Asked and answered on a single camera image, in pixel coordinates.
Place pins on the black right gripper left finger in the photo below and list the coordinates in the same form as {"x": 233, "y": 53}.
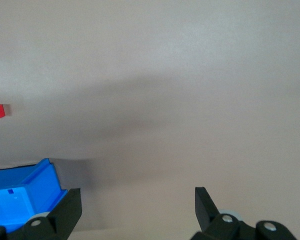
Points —
{"x": 52, "y": 222}

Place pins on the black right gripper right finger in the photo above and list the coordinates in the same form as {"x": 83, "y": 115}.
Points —
{"x": 215, "y": 225}

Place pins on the blue plastic storage bin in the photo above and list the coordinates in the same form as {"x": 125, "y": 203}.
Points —
{"x": 17, "y": 197}

